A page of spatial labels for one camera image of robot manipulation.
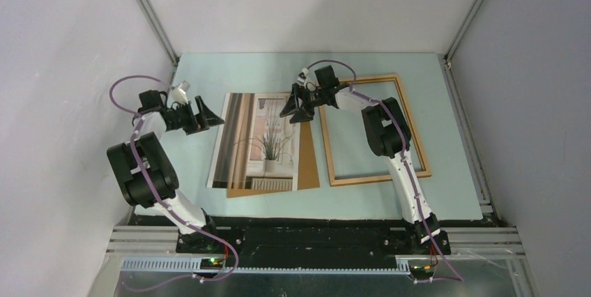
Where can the aluminium corner profile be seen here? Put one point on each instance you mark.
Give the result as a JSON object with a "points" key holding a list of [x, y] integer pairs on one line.
{"points": [[466, 23], [149, 12]]}

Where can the front aluminium rail frame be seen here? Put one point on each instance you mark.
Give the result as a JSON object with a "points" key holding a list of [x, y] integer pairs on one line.
{"points": [[465, 242]]}

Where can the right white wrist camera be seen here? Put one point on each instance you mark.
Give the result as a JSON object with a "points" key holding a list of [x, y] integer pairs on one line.
{"points": [[303, 77]]}

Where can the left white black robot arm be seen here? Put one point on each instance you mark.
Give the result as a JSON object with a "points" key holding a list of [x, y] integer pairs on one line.
{"points": [[144, 172]]}

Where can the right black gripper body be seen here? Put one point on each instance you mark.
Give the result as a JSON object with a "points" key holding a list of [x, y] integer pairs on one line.
{"points": [[313, 99]]}

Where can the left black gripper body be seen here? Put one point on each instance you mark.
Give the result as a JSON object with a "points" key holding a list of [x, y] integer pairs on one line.
{"points": [[184, 118]]}

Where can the right aluminium corner profile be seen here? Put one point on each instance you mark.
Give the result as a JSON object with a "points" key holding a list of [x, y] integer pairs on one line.
{"points": [[466, 23]]}

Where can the window plant photo print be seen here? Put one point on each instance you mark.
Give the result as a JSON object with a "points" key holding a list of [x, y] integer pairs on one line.
{"points": [[256, 142]]}

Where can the brown cardboard backing board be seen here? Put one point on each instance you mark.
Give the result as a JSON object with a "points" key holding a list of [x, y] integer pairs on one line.
{"points": [[307, 161]]}

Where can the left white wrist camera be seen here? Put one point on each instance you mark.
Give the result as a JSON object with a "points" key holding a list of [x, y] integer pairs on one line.
{"points": [[178, 94]]}

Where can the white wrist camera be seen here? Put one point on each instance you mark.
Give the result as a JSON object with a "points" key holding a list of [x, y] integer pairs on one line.
{"points": [[178, 94], [303, 77]]}

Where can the wooden picture frame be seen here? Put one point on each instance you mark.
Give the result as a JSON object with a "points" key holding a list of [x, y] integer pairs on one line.
{"points": [[348, 157]]}

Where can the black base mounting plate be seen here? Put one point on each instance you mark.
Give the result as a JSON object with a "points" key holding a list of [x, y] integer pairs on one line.
{"points": [[312, 244]]}

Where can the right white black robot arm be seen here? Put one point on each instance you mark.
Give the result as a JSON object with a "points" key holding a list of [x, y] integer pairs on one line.
{"points": [[388, 136]]}

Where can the left aluminium corner profile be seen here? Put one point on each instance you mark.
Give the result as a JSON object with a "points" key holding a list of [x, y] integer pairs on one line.
{"points": [[149, 12]]}

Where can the grey slotted cable duct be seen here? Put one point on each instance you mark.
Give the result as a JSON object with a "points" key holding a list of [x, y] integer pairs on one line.
{"points": [[197, 265]]}

